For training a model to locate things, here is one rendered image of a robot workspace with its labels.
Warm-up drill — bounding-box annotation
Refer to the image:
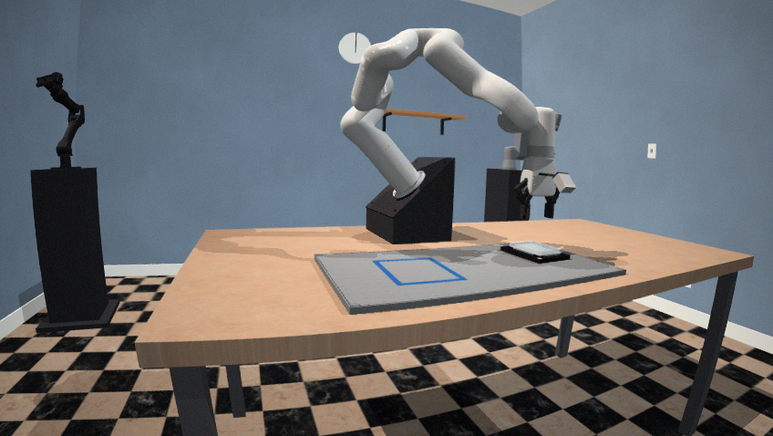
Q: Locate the blue tape outline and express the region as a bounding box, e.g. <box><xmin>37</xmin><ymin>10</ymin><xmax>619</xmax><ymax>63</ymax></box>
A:
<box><xmin>372</xmin><ymin>257</ymin><xmax>468</xmax><ymax>285</ymax></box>

